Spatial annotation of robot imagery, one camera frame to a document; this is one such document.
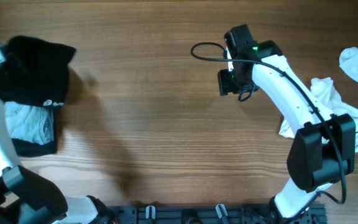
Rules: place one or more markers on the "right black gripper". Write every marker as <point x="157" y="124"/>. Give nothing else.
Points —
<point x="226" y="87"/>

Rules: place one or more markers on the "black t-shirt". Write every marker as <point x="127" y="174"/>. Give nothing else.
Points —
<point x="35" y="72"/>

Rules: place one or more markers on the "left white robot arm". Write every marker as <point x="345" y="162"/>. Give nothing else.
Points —
<point x="26" y="197"/>

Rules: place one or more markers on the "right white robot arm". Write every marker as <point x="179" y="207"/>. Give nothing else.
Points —
<point x="323" y="150"/>

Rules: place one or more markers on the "light blue denim jeans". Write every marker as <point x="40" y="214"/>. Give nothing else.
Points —
<point x="29" y="123"/>

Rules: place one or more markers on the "folded black garment under jeans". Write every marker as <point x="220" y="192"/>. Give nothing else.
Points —
<point x="27" y="149"/>

